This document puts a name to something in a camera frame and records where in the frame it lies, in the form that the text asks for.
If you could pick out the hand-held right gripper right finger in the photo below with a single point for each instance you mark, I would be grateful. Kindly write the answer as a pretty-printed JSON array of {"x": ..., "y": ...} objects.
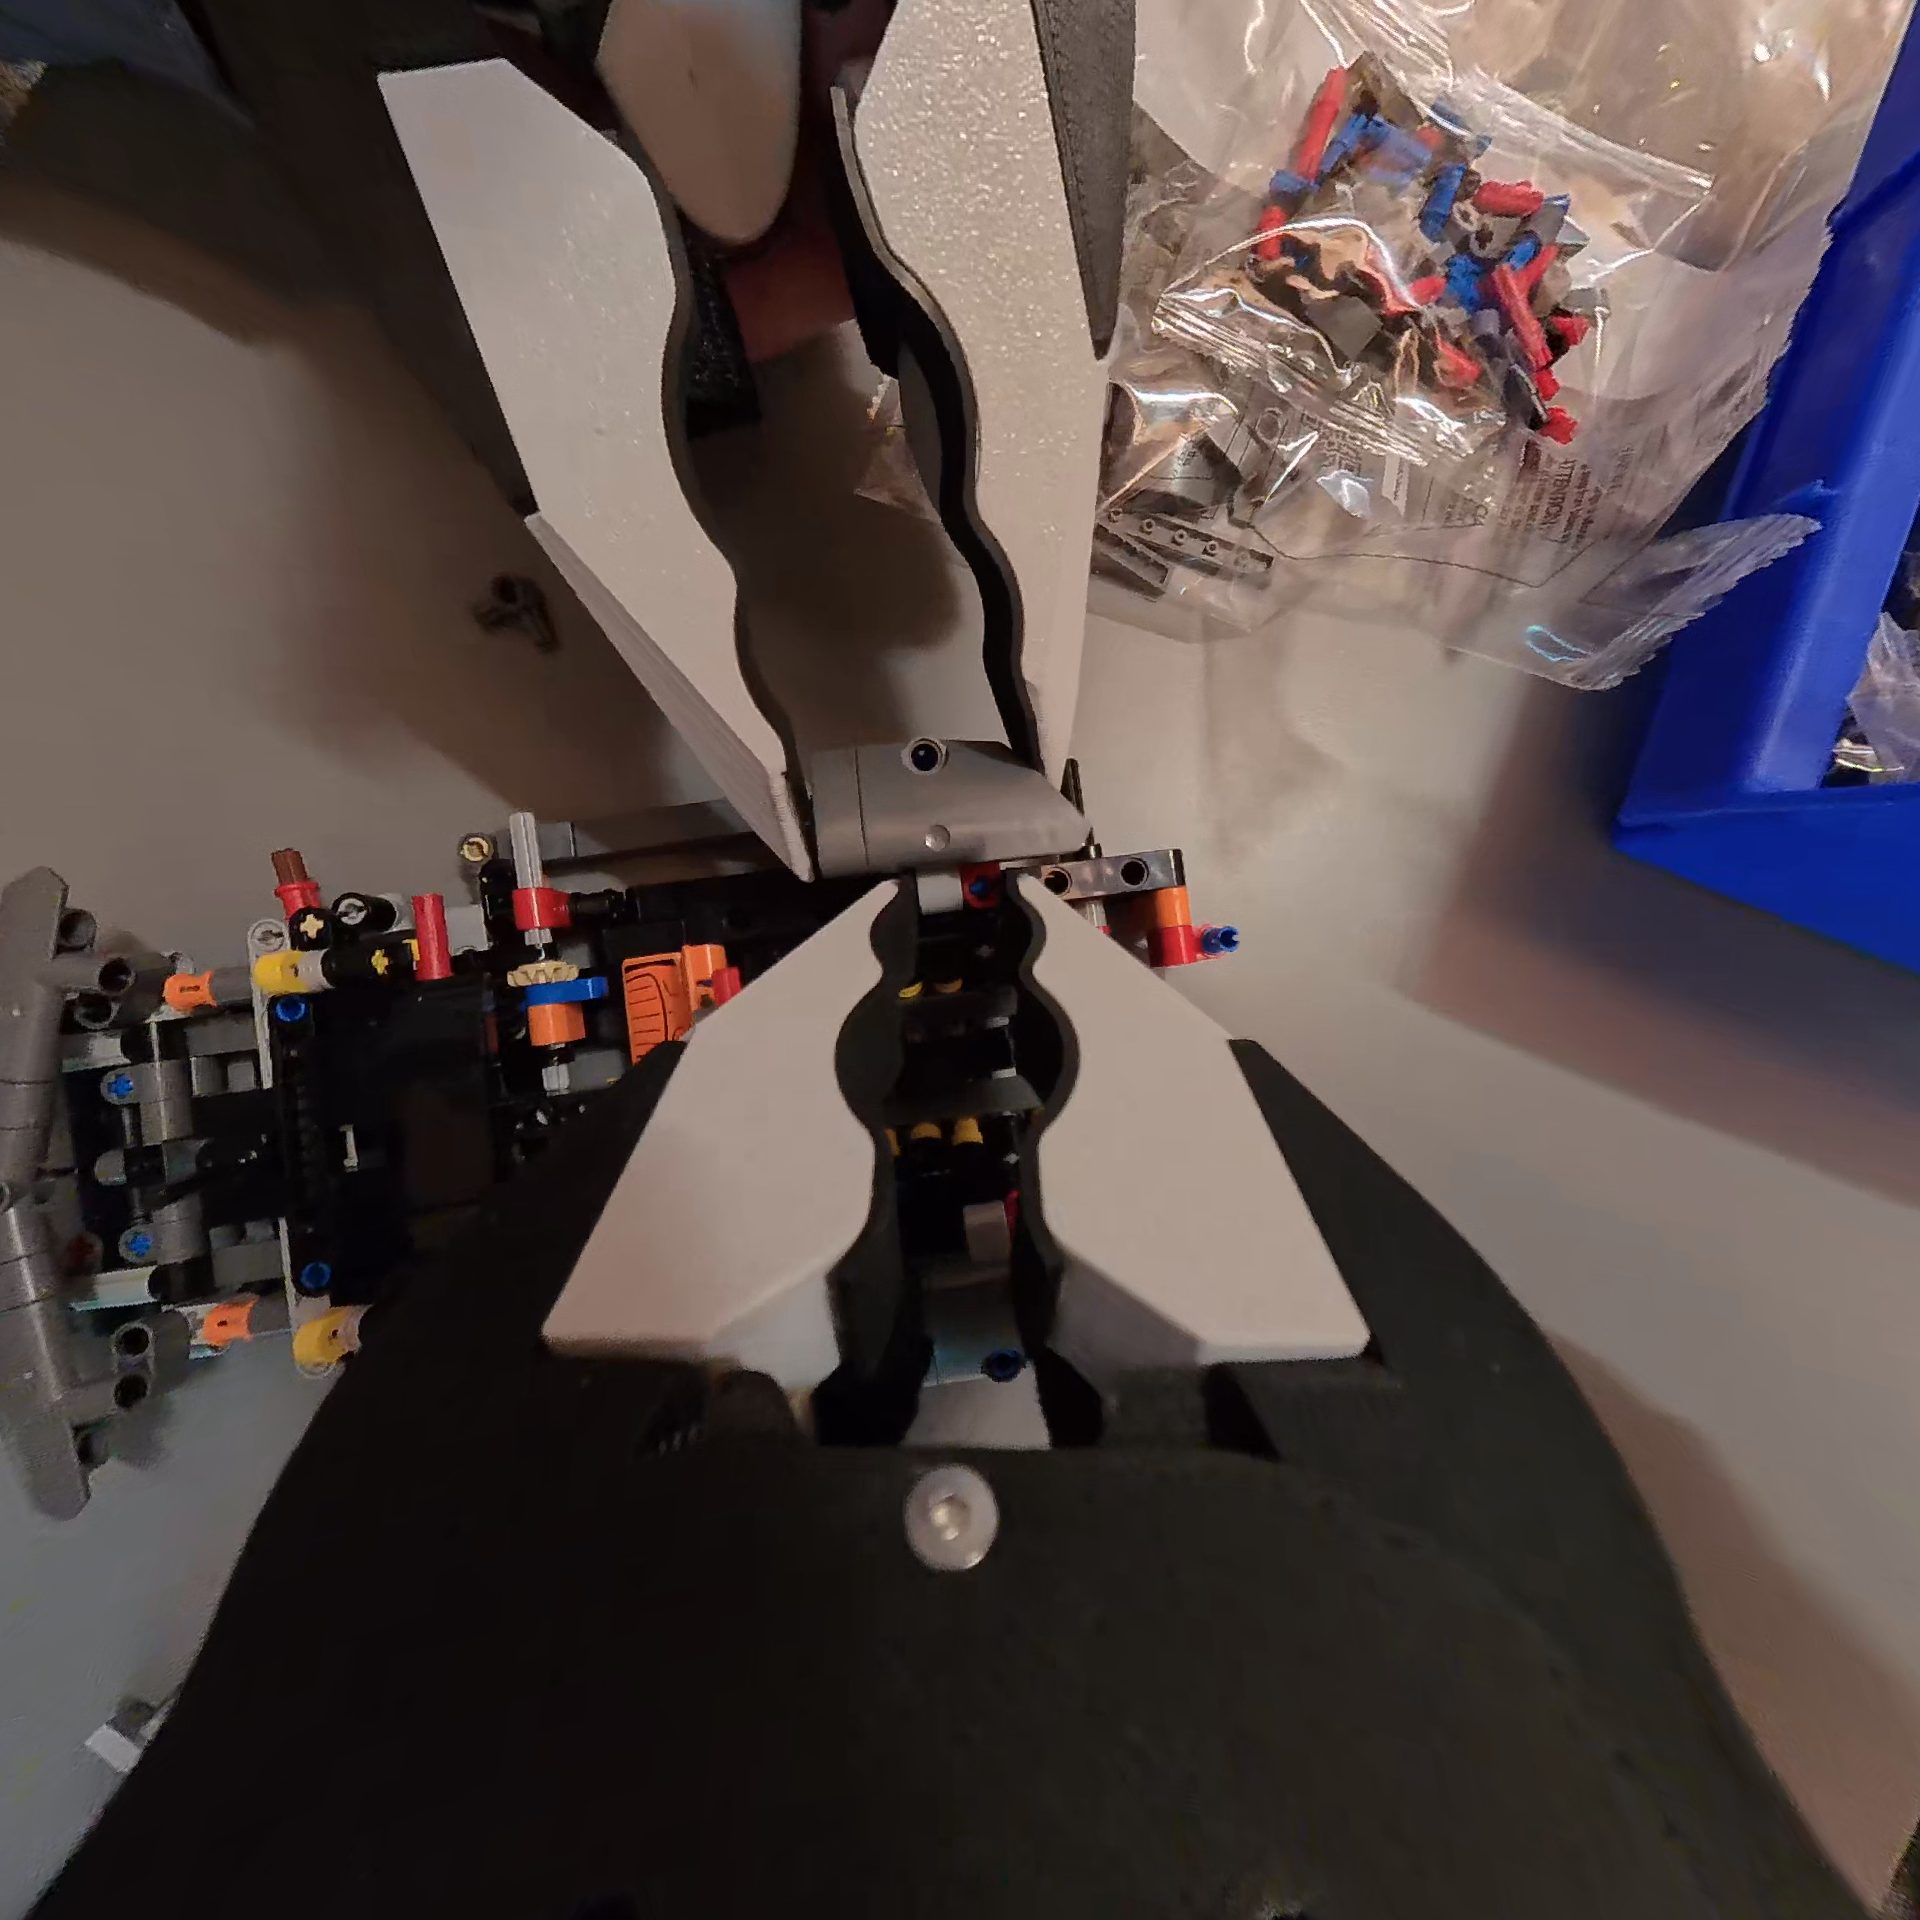
[{"x": 1199, "y": 1186}]

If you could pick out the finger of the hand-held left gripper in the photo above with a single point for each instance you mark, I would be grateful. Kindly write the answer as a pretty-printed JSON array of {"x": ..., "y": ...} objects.
[
  {"x": 989, "y": 301},
  {"x": 555, "y": 377}
]

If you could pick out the pile of clear plastic bags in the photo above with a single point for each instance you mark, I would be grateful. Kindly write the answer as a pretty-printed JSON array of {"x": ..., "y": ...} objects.
[{"x": 1882, "y": 707}]

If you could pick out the small dark grey lego connector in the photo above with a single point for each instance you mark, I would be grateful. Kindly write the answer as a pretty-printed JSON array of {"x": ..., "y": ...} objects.
[{"x": 517, "y": 613}]

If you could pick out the clear bag of lego parts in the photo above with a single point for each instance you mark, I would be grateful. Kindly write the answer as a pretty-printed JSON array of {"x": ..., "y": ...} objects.
[{"x": 1424, "y": 377}]

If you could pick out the person's left hand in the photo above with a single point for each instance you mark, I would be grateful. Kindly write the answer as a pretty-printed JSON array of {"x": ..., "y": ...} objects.
[{"x": 809, "y": 301}]

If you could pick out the partly built lego car model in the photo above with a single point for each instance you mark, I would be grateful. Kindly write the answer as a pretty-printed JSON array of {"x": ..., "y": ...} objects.
[{"x": 376, "y": 1080}]

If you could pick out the blue plastic bin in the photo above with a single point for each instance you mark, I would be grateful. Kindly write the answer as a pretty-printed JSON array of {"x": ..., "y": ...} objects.
[{"x": 1800, "y": 677}]

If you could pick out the blue-grey square lego tile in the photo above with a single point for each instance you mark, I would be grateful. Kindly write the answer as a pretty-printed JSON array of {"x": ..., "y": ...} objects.
[{"x": 122, "y": 1732}]

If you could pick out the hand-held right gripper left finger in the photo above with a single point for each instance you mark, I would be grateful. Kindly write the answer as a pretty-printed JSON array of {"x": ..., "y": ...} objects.
[{"x": 705, "y": 1186}]

